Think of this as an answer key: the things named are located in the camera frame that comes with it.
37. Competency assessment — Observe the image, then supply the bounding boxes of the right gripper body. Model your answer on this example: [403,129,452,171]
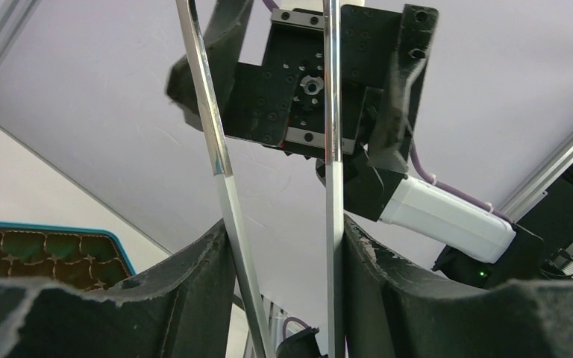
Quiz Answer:
[222,4,401,158]

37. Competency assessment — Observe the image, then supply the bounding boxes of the metal serving tongs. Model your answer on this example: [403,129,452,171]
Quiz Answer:
[176,1,345,357]

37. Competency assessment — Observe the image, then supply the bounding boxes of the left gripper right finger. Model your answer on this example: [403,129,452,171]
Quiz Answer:
[342,218,573,357]

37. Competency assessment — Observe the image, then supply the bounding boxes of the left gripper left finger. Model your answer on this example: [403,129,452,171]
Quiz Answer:
[0,222,235,357]

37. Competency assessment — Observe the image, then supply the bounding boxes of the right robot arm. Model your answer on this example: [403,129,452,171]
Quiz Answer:
[204,1,573,289]

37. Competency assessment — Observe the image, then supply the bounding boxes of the teal chocolate box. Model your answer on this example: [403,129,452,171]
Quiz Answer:
[0,222,136,291]

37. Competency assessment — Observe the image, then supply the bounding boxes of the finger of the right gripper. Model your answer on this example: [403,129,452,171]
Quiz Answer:
[165,0,255,132]
[368,4,439,173]

